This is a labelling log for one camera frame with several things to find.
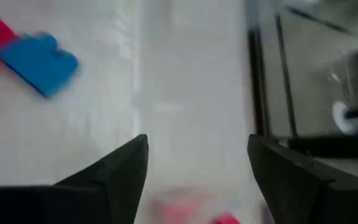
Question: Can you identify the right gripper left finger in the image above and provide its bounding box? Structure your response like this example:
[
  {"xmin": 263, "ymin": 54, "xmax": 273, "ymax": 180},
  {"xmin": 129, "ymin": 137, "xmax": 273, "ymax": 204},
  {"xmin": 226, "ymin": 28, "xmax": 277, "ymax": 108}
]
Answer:
[{"xmin": 0, "ymin": 133, "xmax": 150, "ymax": 224}]

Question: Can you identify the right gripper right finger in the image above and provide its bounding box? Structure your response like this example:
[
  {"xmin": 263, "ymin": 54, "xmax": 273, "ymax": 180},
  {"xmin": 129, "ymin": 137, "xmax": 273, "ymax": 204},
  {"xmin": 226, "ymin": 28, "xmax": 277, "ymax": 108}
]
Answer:
[{"xmin": 247, "ymin": 133, "xmax": 358, "ymax": 224}]

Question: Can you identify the blue toy building block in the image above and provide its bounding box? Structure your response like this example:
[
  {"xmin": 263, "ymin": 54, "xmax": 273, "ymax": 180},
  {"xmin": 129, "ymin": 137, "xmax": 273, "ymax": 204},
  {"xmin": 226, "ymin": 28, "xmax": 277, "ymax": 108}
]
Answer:
[{"xmin": 0, "ymin": 30, "xmax": 80, "ymax": 100}]

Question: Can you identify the black table frame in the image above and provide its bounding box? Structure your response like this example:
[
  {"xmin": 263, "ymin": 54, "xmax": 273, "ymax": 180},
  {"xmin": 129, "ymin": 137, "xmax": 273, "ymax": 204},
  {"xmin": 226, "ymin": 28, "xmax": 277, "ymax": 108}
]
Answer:
[{"xmin": 246, "ymin": 12, "xmax": 300, "ymax": 140}]

